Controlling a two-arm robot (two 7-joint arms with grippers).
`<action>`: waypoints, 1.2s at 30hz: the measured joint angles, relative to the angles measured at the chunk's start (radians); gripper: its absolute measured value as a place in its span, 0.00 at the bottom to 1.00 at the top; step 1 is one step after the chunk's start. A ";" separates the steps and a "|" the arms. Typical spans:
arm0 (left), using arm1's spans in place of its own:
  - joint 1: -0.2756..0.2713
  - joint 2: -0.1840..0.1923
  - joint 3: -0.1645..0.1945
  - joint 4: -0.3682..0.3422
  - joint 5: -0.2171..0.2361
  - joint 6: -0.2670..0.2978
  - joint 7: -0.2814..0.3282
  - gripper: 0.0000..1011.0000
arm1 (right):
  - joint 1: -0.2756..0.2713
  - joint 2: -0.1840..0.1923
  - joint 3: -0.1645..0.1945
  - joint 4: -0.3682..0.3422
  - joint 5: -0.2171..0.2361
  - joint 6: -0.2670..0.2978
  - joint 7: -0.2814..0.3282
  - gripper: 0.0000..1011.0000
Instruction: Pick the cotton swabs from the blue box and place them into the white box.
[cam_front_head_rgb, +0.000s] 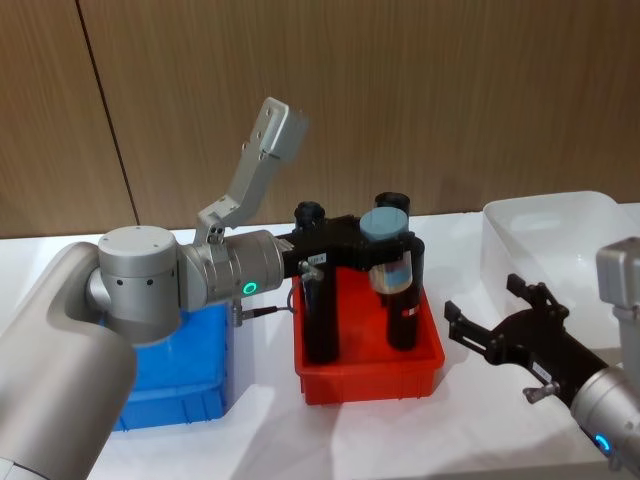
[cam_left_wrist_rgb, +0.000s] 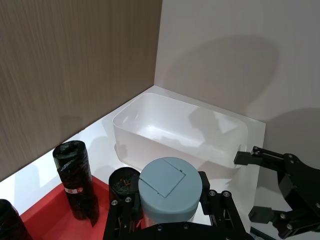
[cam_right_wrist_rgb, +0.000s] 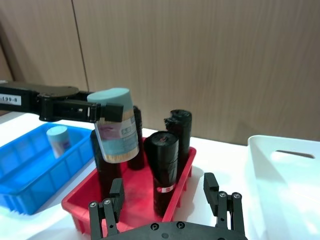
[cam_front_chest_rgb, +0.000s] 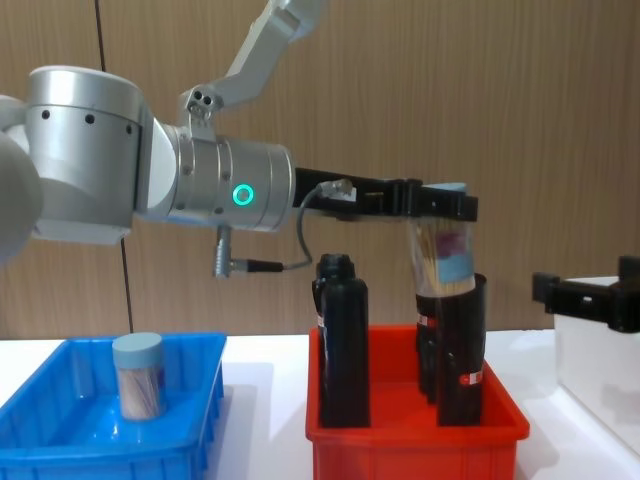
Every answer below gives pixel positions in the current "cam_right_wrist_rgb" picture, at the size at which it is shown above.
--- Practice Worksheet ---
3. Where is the black trash bag roll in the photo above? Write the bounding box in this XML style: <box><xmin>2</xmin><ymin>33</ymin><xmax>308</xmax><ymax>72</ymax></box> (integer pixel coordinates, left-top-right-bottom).
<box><xmin>163</xmin><ymin>109</ymin><xmax>193</xmax><ymax>185</ymax></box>
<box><xmin>145</xmin><ymin>131</ymin><xmax>180</xmax><ymax>218</ymax></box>
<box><xmin>126</xmin><ymin>105</ymin><xmax>145</xmax><ymax>171</ymax></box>
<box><xmin>90</xmin><ymin>129</ymin><xmax>124</xmax><ymax>202</ymax></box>

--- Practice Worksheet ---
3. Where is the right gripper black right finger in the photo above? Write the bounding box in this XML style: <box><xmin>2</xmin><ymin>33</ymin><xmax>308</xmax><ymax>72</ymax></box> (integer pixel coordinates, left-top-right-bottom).
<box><xmin>203</xmin><ymin>172</ymin><xmax>245</xmax><ymax>231</ymax></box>

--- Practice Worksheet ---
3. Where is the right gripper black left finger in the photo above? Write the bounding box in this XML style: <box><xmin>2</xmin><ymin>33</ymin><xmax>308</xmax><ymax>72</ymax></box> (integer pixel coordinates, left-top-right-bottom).
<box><xmin>88</xmin><ymin>177</ymin><xmax>125</xmax><ymax>240</ymax></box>

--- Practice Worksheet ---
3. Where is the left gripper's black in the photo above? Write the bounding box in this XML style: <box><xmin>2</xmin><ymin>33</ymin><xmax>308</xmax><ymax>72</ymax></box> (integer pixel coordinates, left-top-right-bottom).
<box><xmin>0</xmin><ymin>82</ymin><xmax>125</xmax><ymax>124</ymax></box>

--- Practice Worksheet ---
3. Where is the blue plastic bin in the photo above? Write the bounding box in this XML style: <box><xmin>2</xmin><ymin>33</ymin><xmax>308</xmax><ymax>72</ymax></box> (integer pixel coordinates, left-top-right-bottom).
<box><xmin>0</xmin><ymin>123</ymin><xmax>95</xmax><ymax>216</ymax></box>

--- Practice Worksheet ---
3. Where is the red plastic bin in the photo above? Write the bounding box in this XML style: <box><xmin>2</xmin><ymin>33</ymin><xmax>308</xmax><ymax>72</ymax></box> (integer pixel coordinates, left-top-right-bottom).
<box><xmin>61</xmin><ymin>136</ymin><xmax>198</xmax><ymax>235</ymax></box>

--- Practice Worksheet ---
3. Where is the toothpick jar with teal lid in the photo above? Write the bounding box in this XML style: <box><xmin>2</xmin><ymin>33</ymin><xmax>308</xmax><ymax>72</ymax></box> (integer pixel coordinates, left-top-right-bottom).
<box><xmin>86</xmin><ymin>87</ymin><xmax>141</xmax><ymax>165</ymax></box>
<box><xmin>45</xmin><ymin>125</ymin><xmax>72</xmax><ymax>159</ymax></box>

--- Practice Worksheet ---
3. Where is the white plastic bin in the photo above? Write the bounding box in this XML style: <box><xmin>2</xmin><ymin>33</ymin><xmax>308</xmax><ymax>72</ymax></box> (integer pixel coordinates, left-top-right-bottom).
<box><xmin>246</xmin><ymin>134</ymin><xmax>320</xmax><ymax>240</ymax></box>

